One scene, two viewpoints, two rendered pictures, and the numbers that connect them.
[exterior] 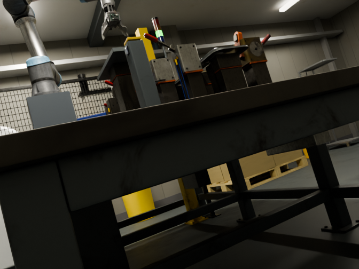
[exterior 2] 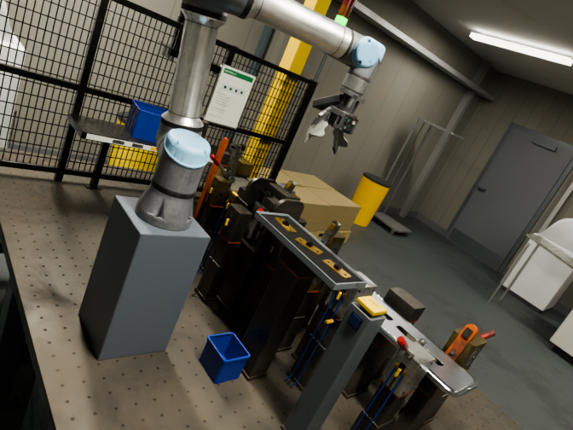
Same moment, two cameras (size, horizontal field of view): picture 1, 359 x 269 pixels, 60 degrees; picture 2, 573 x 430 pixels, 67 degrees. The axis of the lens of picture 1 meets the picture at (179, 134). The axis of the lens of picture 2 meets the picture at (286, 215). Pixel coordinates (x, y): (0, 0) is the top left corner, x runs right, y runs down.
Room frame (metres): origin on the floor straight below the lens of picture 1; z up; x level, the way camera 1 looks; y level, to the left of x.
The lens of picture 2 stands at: (0.48, 0.69, 1.60)
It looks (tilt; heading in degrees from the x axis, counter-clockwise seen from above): 18 degrees down; 339
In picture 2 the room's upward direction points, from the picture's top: 25 degrees clockwise
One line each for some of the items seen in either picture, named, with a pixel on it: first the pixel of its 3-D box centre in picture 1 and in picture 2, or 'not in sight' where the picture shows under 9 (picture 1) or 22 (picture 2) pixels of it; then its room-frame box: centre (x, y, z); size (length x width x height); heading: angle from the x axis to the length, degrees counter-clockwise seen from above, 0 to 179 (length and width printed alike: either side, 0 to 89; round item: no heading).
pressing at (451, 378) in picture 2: (170, 96); (316, 253); (1.86, -0.01, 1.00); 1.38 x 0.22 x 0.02; 27
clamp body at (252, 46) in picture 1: (260, 77); (444, 376); (1.44, -0.44, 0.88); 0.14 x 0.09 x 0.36; 117
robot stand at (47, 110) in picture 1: (57, 136); (141, 276); (1.57, 0.60, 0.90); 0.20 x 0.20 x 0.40; 26
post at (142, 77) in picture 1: (147, 93); (331, 375); (1.29, 0.08, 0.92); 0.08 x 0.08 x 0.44; 27
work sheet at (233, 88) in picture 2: not in sight; (229, 97); (2.83, 0.38, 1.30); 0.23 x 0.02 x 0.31; 117
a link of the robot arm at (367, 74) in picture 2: not in sight; (366, 60); (1.75, 0.19, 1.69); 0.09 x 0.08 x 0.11; 97
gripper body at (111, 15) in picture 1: (111, 15); (344, 111); (1.74, 0.19, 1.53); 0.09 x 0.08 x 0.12; 24
